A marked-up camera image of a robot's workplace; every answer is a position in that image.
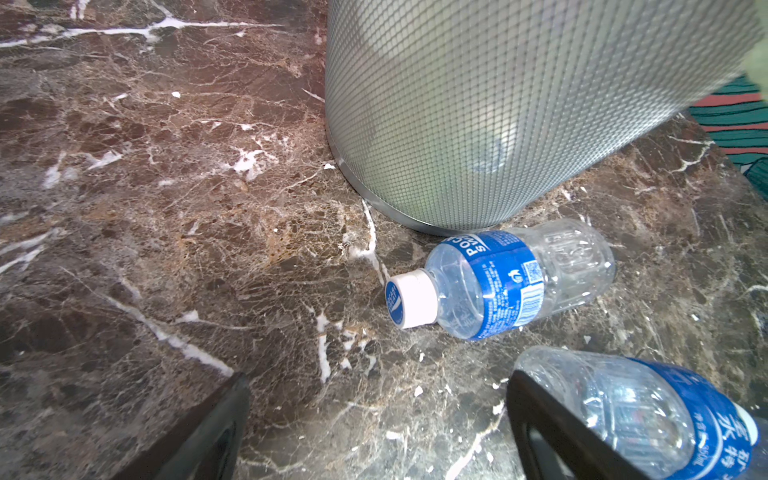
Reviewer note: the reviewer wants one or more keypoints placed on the Pocari bottle blue label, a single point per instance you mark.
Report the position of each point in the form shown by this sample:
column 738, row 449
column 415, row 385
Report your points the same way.
column 479, row 285

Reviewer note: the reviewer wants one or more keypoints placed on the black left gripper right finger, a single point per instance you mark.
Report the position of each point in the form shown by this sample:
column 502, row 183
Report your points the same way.
column 548, row 436

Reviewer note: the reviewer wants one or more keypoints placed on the grey mesh waste bin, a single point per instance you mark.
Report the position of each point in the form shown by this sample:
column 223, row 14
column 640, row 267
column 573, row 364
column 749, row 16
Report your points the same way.
column 452, row 116

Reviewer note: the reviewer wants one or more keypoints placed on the water bottle blue label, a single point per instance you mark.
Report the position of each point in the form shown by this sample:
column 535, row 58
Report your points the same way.
column 667, row 421

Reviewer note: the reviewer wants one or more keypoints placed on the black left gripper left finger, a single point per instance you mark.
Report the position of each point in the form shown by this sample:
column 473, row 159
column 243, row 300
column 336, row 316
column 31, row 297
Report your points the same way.
column 204, row 444

